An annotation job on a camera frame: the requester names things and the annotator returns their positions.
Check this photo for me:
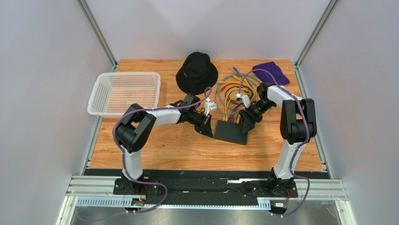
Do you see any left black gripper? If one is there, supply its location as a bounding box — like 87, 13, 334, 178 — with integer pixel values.
187, 110, 214, 139

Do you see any black network switch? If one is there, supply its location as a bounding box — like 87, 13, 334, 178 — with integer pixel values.
214, 120, 248, 145

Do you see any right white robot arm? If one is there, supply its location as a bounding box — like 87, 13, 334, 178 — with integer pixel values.
239, 83, 317, 196

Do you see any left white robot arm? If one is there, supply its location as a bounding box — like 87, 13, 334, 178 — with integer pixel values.
112, 94, 214, 192

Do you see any black bucket hat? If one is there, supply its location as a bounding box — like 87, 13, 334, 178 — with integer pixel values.
176, 52, 219, 95

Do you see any purple cloth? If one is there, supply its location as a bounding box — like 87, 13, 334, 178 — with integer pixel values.
252, 61, 290, 85

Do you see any white plastic basket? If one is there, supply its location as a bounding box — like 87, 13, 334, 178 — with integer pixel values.
87, 72, 161, 118

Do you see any blue ethernet cable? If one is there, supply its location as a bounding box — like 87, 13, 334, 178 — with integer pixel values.
227, 103, 247, 123

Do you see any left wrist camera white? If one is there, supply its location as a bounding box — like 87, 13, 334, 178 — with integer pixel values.
203, 98, 217, 116

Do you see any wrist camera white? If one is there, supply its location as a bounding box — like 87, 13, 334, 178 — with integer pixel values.
236, 93, 251, 108
203, 98, 217, 116

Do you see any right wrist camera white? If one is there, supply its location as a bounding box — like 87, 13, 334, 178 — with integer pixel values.
236, 93, 251, 108

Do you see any black cable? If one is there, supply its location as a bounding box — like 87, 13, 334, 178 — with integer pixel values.
223, 85, 250, 110

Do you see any grey ethernet cable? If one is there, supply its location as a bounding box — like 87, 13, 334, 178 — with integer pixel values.
215, 66, 266, 117

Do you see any red ethernet cable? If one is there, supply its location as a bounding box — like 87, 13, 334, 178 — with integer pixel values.
220, 83, 241, 92

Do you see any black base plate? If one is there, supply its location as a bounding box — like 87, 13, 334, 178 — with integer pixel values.
113, 169, 299, 206

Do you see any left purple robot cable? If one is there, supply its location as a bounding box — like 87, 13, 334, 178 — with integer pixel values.
112, 86, 213, 214

